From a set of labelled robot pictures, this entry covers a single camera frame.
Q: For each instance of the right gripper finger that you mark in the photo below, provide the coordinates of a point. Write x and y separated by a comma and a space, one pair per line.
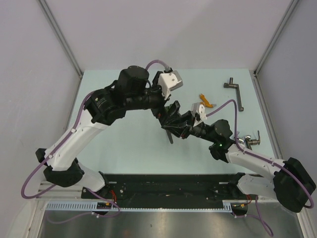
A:
181, 132
187, 118

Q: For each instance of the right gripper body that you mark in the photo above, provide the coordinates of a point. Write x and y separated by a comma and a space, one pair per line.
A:
197, 130

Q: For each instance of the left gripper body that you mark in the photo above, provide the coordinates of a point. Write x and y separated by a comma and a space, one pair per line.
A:
160, 112

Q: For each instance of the green water faucet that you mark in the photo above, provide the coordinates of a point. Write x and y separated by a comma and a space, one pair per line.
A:
169, 109

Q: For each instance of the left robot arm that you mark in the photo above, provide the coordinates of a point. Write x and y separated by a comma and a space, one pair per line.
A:
99, 110

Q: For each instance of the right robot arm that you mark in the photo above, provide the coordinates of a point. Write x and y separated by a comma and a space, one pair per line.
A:
286, 181

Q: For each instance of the orange water faucet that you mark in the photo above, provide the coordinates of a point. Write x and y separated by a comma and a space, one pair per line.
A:
205, 102

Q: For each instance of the chrome faucet white fittings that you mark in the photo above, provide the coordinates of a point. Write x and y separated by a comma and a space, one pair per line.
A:
249, 142

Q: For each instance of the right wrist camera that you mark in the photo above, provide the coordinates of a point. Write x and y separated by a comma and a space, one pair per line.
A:
198, 113

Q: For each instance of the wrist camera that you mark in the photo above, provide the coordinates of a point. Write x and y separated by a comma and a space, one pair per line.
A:
169, 82
198, 113

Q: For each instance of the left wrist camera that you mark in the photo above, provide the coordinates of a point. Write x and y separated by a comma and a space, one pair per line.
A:
169, 82

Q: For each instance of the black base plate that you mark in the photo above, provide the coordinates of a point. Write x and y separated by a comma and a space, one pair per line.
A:
173, 191

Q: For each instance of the left aluminium frame post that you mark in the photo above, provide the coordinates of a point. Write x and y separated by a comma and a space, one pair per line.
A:
48, 14

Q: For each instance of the aluminium frame post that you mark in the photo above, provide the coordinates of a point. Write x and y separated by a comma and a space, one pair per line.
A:
48, 14
277, 34

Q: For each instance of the right aluminium frame post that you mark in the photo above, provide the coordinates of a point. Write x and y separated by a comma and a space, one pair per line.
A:
277, 34

